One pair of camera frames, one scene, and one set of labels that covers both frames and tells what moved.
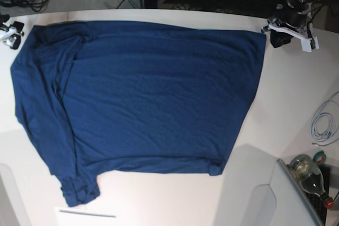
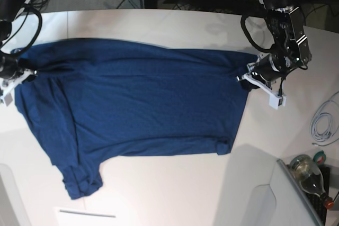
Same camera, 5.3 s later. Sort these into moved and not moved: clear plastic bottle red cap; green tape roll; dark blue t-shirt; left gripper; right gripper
Moved: right gripper; left gripper; dark blue t-shirt
Not moved: green tape roll; clear plastic bottle red cap
